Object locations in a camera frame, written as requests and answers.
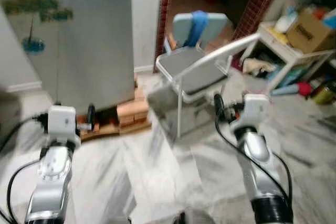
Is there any silver fridge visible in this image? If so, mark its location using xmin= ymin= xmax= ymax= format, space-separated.
xmin=0 ymin=0 xmax=137 ymax=112

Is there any wooden base board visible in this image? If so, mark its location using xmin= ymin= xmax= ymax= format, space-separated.
xmin=79 ymin=121 xmax=153 ymax=142

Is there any red brick pile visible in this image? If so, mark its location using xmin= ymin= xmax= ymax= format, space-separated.
xmin=116 ymin=80 xmax=153 ymax=129

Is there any grey white folding chair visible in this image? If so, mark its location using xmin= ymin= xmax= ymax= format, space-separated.
xmin=155 ymin=32 xmax=262 ymax=139

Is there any beige cloth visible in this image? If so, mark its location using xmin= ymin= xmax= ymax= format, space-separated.
xmin=242 ymin=58 xmax=277 ymax=76

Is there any blue bottle red cap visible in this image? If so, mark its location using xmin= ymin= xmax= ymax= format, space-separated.
xmin=272 ymin=81 xmax=315 ymax=98

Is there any yellow green container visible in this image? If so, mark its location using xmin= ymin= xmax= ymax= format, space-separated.
xmin=313 ymin=84 xmax=336 ymax=105

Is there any light blue chair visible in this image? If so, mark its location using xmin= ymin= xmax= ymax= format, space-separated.
xmin=172 ymin=12 xmax=229 ymax=52

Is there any blue cloth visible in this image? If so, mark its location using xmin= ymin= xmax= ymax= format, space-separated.
xmin=183 ymin=10 xmax=208 ymax=48

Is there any white shelf rack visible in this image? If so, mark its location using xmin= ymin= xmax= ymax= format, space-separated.
xmin=244 ymin=20 xmax=336 ymax=91

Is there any brown cardboard box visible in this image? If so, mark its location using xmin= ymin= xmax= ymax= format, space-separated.
xmin=286 ymin=8 xmax=336 ymax=55

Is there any grey right robot leg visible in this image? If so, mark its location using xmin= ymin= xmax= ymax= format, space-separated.
xmin=173 ymin=210 xmax=212 ymax=224

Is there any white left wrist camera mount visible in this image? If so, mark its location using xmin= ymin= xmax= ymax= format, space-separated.
xmin=47 ymin=105 xmax=79 ymax=137

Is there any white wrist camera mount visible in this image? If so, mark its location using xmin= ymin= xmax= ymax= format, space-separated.
xmin=47 ymin=105 xmax=79 ymax=137
xmin=242 ymin=93 xmax=271 ymax=131

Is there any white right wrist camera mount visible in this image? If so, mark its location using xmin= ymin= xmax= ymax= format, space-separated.
xmin=242 ymin=93 xmax=271 ymax=131

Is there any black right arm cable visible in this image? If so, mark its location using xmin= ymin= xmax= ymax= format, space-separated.
xmin=214 ymin=110 xmax=292 ymax=204

